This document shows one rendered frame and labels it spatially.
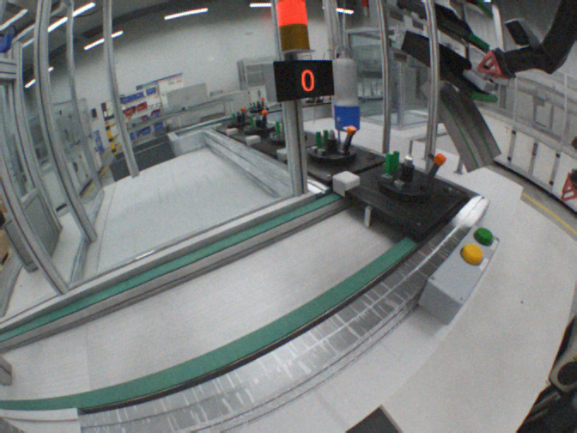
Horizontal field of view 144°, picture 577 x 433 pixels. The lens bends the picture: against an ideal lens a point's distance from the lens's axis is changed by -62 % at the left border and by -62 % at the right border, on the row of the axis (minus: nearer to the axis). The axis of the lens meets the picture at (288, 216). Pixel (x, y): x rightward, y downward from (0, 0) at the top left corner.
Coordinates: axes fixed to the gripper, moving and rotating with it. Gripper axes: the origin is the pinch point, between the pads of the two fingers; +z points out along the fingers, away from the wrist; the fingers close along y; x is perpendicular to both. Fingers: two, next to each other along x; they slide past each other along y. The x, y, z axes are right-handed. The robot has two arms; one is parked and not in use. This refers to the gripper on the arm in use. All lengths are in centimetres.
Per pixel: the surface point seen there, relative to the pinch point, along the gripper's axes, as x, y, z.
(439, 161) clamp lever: 20.4, 27.1, 6.8
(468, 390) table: 52, 45, -12
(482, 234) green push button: 34.4, 26.6, -1.4
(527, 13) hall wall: -348, -825, -53
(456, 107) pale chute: 7.1, -7.2, 17.0
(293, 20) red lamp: -9, 48, 9
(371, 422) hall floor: 127, 40, 30
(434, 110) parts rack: 8.3, 8.7, 16.3
